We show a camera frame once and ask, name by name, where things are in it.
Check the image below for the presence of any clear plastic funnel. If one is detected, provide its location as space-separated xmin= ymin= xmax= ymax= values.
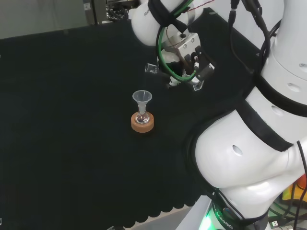
xmin=132 ymin=90 xmax=153 ymax=114

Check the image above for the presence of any clear round-bottom flask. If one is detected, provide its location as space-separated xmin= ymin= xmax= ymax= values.
xmin=135 ymin=109 xmax=150 ymax=125

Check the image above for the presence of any black bench cloth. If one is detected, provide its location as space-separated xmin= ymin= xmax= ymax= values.
xmin=0 ymin=7 xmax=266 ymax=230

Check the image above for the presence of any grey cabinet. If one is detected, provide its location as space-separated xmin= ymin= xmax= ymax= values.
xmin=82 ymin=0 xmax=107 ymax=25

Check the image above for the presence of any cork ring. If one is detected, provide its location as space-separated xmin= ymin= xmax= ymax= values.
xmin=130 ymin=112 xmax=155 ymax=133

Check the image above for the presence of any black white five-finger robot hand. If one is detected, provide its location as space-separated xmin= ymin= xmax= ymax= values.
xmin=158 ymin=45 xmax=216 ymax=86

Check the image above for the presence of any green cable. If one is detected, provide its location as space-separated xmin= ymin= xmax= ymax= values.
xmin=155 ymin=0 xmax=200 ymax=83

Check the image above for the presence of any black cable bundle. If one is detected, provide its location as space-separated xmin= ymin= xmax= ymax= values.
xmin=105 ymin=4 xmax=133 ymax=24

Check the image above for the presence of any yellow stop button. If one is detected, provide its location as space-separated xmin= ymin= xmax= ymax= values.
xmin=281 ymin=174 xmax=307 ymax=207

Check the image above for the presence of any clear glass graduated cylinder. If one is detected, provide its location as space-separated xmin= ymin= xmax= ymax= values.
xmin=144 ymin=62 xmax=205 ymax=92

